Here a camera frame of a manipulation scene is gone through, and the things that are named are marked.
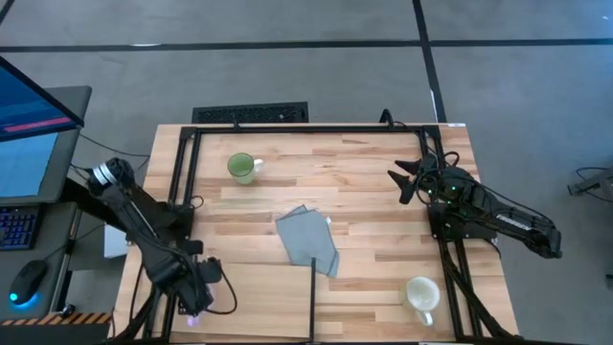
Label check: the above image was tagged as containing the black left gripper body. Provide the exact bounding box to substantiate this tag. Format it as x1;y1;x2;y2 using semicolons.
174;272;216;317

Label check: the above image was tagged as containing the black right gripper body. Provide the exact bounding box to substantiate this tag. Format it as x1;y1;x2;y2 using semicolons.
410;155;454;205

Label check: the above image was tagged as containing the cream white mug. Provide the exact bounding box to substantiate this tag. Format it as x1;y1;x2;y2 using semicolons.
399;276;442;328

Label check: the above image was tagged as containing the green ribbed mug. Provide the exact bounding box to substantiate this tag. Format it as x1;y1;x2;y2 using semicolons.
226;151;265;186

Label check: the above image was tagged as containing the wooden shelf board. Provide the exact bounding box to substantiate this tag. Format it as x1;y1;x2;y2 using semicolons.
170;262;317;339

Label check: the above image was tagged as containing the white box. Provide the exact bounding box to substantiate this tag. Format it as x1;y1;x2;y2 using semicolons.
103;223;129;260

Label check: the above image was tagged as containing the grey folded cloth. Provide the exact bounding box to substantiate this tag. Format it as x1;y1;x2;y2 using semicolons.
275;204;341;279

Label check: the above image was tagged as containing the orange black hazard tape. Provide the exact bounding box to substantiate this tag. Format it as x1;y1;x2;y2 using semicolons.
0;312;112;328

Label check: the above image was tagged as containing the grey desk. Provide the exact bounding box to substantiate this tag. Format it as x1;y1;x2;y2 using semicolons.
0;200;80;322

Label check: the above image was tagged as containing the black keyboard on floor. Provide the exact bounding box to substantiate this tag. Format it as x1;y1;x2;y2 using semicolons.
191;101;310;125

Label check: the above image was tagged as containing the black computer mouse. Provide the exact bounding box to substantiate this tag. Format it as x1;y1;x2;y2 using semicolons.
8;260;49;307

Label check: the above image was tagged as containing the backlit black keyboard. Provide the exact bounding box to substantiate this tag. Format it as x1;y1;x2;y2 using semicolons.
0;205;40;251

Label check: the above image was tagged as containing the grey framed monitor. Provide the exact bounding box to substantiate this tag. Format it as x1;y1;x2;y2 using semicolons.
0;85;93;207

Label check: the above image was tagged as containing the tilted black monitor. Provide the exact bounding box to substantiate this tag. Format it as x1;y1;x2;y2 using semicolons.
0;56;86;144

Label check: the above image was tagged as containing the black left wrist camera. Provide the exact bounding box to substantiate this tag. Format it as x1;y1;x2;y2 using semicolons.
193;257;224;285

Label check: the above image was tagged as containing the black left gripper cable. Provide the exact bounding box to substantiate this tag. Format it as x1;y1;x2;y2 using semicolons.
204;267;239;316

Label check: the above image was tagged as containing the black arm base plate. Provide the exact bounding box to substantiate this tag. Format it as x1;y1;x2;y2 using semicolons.
125;203;195;243
427;203;498;241

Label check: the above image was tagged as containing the black metal table frame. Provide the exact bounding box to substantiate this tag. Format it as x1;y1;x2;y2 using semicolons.
107;123;523;345

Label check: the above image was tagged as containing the black shelf post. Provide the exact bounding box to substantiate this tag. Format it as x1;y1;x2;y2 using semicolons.
308;257;318;344

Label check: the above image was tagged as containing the black stand with cables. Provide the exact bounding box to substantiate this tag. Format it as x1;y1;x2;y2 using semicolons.
567;166;613;198

